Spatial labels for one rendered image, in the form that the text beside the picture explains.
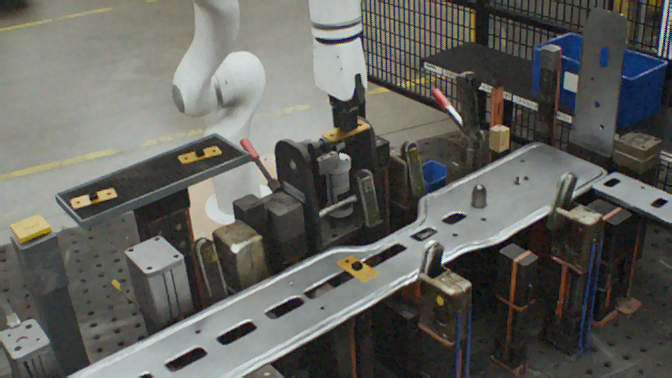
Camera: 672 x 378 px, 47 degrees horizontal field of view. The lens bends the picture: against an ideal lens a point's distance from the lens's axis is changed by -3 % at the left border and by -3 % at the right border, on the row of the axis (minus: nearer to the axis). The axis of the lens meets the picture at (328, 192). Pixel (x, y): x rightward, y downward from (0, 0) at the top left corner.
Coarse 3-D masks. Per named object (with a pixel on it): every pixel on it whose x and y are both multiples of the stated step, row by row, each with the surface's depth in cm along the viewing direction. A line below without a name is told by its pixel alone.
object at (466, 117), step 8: (464, 72) 175; (472, 72) 175; (464, 80) 173; (472, 80) 172; (480, 80) 172; (464, 88) 174; (472, 88) 176; (464, 96) 175; (472, 96) 177; (464, 104) 176; (472, 104) 178; (464, 112) 177; (472, 112) 178; (464, 120) 178; (472, 120) 179; (464, 128) 179; (472, 128) 181; (472, 144) 179; (480, 144) 181
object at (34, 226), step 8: (32, 216) 143; (40, 216) 143; (16, 224) 141; (24, 224) 141; (32, 224) 141; (40, 224) 141; (16, 232) 139; (24, 232) 139; (32, 232) 139; (40, 232) 139; (24, 240) 138
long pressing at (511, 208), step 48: (528, 144) 189; (432, 192) 172; (528, 192) 170; (576, 192) 170; (384, 240) 157; (480, 240) 156; (288, 288) 146; (336, 288) 146; (384, 288) 145; (192, 336) 136; (288, 336) 135
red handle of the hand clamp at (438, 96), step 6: (432, 90) 185; (438, 90) 184; (438, 96) 183; (444, 96) 184; (438, 102) 184; (444, 102) 183; (444, 108) 183; (450, 108) 183; (450, 114) 182; (456, 114) 182; (456, 120) 181; (462, 132) 181; (474, 138) 180
